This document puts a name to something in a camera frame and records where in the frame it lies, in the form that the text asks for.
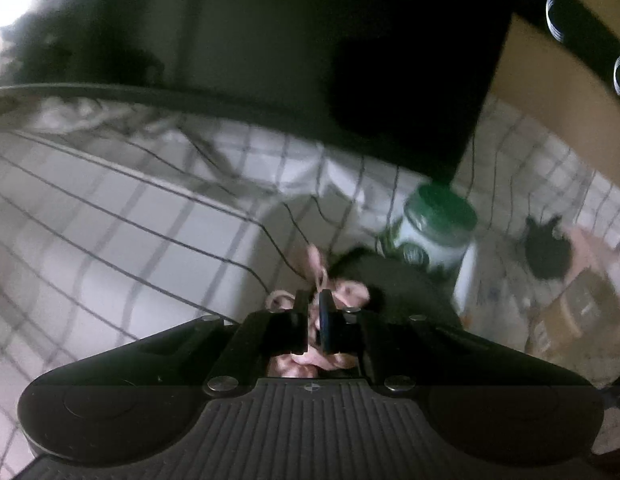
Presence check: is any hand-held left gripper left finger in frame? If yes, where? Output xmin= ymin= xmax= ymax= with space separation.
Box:
xmin=138 ymin=290 xmax=311 ymax=396

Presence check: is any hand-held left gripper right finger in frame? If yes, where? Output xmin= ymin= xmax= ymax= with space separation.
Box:
xmin=317 ymin=290 xmax=492 ymax=397

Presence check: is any small black soft toy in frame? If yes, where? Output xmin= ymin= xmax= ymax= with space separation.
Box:
xmin=519 ymin=214 xmax=577 ymax=282

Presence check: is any dark cloth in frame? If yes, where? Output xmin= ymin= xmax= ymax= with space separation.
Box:
xmin=334 ymin=252 xmax=461 ymax=332

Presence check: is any green lidded white jar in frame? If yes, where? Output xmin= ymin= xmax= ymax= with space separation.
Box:
xmin=379 ymin=182 xmax=479 ymax=285

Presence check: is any white plastic bottle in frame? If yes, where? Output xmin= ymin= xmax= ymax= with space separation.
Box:
xmin=451 ymin=242 xmax=480 ymax=317

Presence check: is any white checked bed sheet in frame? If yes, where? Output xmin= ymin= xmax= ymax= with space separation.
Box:
xmin=0 ymin=94 xmax=620 ymax=480

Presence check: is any cardboard box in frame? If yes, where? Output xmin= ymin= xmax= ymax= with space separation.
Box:
xmin=526 ymin=224 xmax=620 ymax=362

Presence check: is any dark glossy cabinet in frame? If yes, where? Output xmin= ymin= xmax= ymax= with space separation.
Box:
xmin=0 ymin=0 xmax=514 ymax=187

